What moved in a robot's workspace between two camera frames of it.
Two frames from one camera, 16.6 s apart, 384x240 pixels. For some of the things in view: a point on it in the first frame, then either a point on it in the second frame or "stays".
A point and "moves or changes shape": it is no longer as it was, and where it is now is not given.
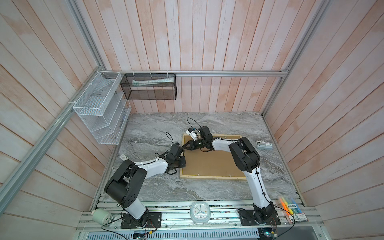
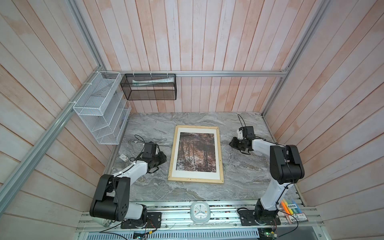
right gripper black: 191,145 to 233,144
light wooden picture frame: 213,164 moves or changes shape
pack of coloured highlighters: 291,206 stays
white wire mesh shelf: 103,108 stays
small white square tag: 123,157 stays
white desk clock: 200,212 stays
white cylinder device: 101,216 stays
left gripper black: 182,164 to 163,158
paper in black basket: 137,82 stays
